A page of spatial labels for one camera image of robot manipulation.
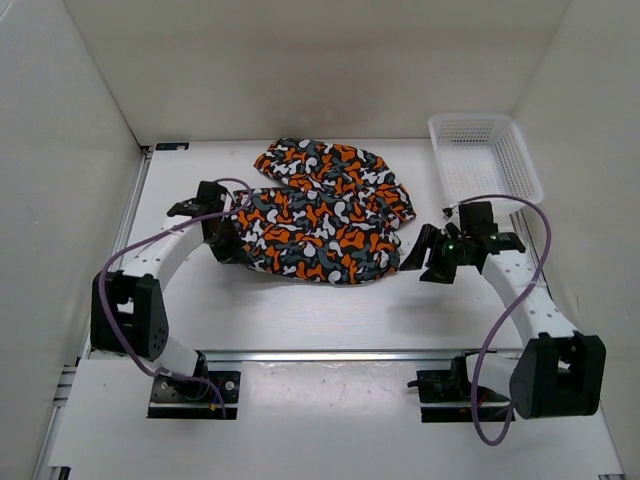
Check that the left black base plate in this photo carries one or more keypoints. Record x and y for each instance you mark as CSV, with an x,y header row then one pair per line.
x,y
172,399

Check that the aluminium front rail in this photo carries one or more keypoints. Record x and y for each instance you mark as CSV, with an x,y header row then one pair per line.
x,y
272,356

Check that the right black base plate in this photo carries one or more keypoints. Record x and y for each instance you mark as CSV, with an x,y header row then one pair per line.
x,y
443,400

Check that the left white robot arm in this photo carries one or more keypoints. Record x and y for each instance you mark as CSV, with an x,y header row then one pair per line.
x,y
128,314

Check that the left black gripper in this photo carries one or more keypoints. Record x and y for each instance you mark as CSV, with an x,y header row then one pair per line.
x,y
235,253

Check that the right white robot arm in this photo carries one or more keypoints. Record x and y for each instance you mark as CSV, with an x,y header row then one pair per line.
x,y
559,371

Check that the white plastic basket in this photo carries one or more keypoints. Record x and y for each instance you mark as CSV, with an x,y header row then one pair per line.
x,y
480,154

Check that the orange camouflage shorts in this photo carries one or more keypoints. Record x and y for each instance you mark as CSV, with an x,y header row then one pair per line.
x,y
332,218

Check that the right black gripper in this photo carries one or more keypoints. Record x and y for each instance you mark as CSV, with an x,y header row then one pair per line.
x,y
426,239

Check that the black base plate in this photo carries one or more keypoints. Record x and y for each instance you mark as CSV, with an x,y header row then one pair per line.
x,y
172,399
443,400

